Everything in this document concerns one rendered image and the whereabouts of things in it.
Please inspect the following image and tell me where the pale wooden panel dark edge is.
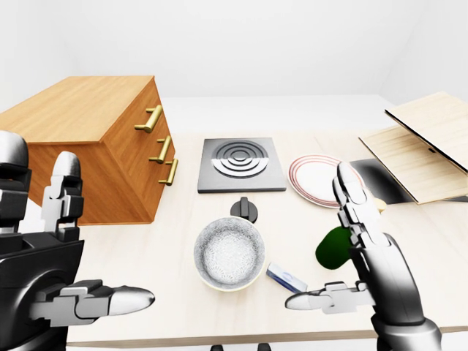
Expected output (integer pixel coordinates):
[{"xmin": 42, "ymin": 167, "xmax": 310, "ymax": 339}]
[{"xmin": 383, "ymin": 90, "xmax": 468, "ymax": 173}]

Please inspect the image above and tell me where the patterned grey bowl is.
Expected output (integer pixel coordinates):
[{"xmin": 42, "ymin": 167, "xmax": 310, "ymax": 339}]
[{"xmin": 193, "ymin": 216, "xmax": 267, "ymax": 293}]

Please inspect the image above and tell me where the wooden cabinet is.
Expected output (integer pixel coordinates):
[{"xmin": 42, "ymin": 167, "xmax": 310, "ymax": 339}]
[{"xmin": 0, "ymin": 75, "xmax": 180, "ymax": 227}]

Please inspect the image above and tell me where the small blue white box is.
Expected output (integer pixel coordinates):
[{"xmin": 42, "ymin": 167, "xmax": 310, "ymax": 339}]
[{"xmin": 265, "ymin": 262, "xmax": 309, "ymax": 294}]

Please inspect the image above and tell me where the white plate with red rings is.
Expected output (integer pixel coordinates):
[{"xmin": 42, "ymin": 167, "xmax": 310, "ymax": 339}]
[{"xmin": 287, "ymin": 153, "xmax": 367, "ymax": 210}]

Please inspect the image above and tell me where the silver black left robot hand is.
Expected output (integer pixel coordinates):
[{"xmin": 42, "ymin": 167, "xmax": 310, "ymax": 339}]
[{"xmin": 0, "ymin": 131, "xmax": 156, "ymax": 336}]

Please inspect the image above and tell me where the green wine bottle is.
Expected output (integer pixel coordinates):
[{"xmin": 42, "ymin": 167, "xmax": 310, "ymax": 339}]
[{"xmin": 314, "ymin": 197, "xmax": 388, "ymax": 271}]

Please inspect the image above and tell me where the round black knob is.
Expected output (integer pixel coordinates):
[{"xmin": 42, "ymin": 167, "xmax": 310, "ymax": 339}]
[{"xmin": 230, "ymin": 196, "xmax": 262, "ymax": 223}]

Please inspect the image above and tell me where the wooden cabinet drawer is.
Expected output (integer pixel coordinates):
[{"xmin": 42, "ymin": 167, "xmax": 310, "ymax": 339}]
[
  {"xmin": 118, "ymin": 101, "xmax": 171, "ymax": 197},
  {"xmin": 135, "ymin": 127, "xmax": 179, "ymax": 224},
  {"xmin": 102, "ymin": 76, "xmax": 163, "ymax": 171}
]

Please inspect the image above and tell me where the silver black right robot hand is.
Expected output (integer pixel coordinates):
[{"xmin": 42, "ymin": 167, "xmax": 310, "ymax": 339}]
[{"xmin": 284, "ymin": 162, "xmax": 426, "ymax": 329}]

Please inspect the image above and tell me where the flat dark stove plate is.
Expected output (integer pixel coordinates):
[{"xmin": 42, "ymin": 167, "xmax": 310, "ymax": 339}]
[{"xmin": 197, "ymin": 137, "xmax": 287, "ymax": 195}]

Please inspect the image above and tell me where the brass drawer handle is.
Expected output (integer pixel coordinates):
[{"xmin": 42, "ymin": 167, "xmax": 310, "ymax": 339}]
[
  {"xmin": 134, "ymin": 105, "xmax": 164, "ymax": 134},
  {"xmin": 157, "ymin": 158, "xmax": 180, "ymax": 187},
  {"xmin": 148, "ymin": 135, "xmax": 173, "ymax": 164}
]

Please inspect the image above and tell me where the pale wooden slat tray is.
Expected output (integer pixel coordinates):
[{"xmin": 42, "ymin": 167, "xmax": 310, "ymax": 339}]
[{"xmin": 358, "ymin": 125, "xmax": 468, "ymax": 205}]

